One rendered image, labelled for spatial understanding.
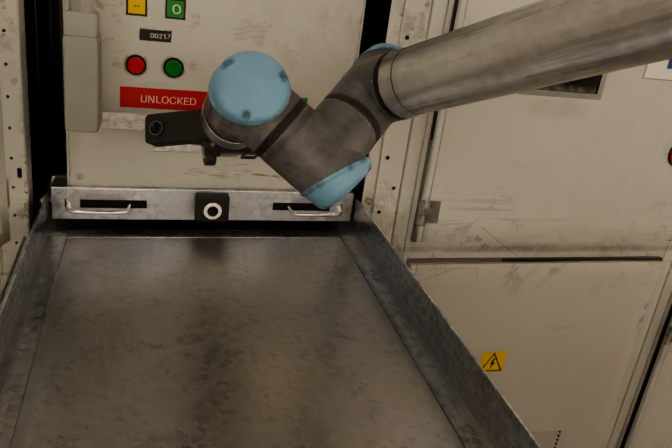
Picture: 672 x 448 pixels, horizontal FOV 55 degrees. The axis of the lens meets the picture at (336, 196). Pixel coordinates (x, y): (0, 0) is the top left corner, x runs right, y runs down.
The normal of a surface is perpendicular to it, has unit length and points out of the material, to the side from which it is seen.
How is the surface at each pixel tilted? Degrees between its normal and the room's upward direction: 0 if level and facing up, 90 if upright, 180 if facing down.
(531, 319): 90
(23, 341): 0
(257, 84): 57
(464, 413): 0
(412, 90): 111
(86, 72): 90
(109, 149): 90
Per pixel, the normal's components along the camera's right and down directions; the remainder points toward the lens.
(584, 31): -0.75, 0.32
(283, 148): -0.11, 0.32
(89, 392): 0.12, -0.93
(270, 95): 0.21, -0.19
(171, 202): 0.25, 0.38
